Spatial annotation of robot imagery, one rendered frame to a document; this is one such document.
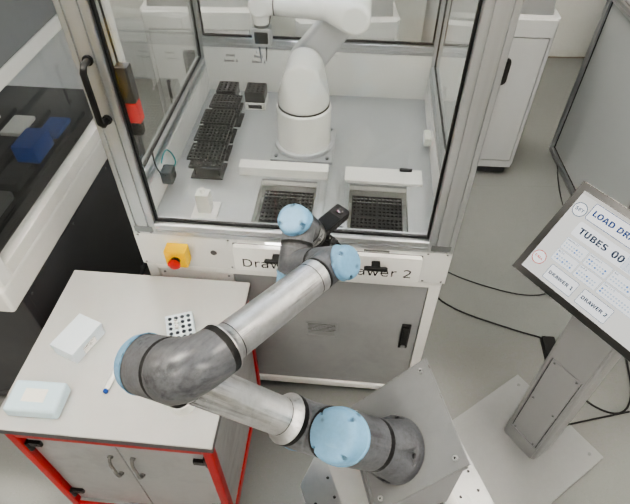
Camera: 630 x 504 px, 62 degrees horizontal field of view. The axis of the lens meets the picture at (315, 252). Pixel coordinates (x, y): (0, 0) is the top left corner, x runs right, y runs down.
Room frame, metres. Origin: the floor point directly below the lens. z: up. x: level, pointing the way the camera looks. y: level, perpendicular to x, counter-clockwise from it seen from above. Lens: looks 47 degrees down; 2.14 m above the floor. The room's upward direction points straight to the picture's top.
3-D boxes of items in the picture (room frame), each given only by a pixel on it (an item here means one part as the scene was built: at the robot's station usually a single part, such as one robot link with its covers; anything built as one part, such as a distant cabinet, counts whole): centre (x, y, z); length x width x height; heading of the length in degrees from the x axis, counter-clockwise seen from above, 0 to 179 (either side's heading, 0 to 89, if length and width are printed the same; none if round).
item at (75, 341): (0.91, 0.72, 0.79); 0.13 x 0.09 x 0.05; 155
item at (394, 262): (1.13, -0.19, 0.87); 0.29 x 0.02 x 0.11; 85
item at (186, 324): (0.94, 0.41, 0.78); 0.12 x 0.08 x 0.04; 16
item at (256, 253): (1.16, 0.12, 0.87); 0.29 x 0.02 x 0.11; 85
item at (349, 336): (1.63, 0.03, 0.40); 1.03 x 0.95 x 0.80; 85
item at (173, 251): (1.17, 0.45, 0.88); 0.07 x 0.05 x 0.07; 85
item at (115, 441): (0.89, 0.56, 0.38); 0.62 x 0.58 x 0.76; 85
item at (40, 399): (0.71, 0.78, 0.78); 0.15 x 0.10 x 0.04; 86
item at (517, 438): (0.90, -0.83, 0.51); 0.50 x 0.45 x 1.02; 123
